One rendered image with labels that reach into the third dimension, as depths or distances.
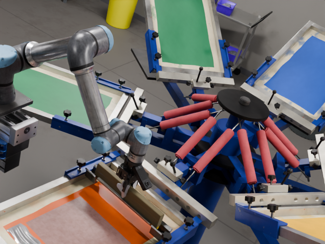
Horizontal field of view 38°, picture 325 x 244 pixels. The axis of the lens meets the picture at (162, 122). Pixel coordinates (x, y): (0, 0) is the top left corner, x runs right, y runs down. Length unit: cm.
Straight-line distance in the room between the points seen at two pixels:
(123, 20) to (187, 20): 320
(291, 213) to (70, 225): 102
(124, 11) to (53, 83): 366
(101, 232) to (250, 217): 64
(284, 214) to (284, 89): 132
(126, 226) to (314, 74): 193
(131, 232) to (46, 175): 175
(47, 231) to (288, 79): 209
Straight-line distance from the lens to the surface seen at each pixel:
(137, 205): 213
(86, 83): 184
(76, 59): 183
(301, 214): 236
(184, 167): 245
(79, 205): 218
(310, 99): 337
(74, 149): 408
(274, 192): 239
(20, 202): 211
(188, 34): 341
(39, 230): 205
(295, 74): 349
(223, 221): 389
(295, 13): 617
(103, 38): 192
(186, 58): 329
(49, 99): 285
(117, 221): 215
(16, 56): 213
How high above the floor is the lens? 245
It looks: 31 degrees down
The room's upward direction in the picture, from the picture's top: 19 degrees clockwise
